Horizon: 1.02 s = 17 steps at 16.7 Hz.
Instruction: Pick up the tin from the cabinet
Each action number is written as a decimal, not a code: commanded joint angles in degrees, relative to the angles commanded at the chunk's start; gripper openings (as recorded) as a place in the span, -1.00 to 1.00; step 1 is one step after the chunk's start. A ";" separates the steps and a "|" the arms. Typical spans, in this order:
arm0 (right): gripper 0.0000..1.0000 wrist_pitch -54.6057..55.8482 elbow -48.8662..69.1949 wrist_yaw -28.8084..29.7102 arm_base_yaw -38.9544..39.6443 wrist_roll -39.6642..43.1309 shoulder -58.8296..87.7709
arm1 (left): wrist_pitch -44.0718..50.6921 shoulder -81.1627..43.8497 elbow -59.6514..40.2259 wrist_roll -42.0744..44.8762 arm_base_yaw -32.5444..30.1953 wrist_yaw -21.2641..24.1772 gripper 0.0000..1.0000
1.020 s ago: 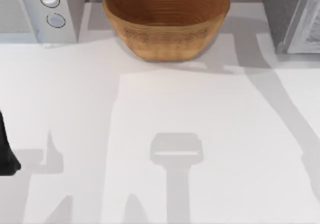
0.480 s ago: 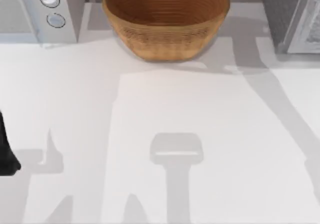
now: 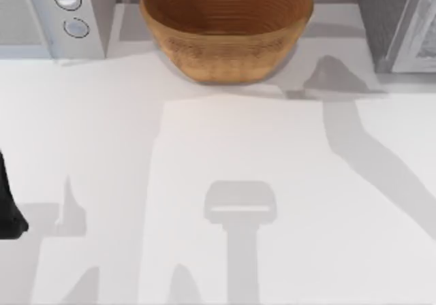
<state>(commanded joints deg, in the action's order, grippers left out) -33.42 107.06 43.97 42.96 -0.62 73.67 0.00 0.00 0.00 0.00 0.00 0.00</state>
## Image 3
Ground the brown woven basket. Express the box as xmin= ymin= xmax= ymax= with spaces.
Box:
xmin=139 ymin=0 xmax=315 ymax=84

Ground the pale microwave oven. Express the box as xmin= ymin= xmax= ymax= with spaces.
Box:
xmin=0 ymin=0 xmax=121 ymax=61

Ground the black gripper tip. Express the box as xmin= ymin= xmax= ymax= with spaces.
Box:
xmin=0 ymin=152 xmax=29 ymax=240

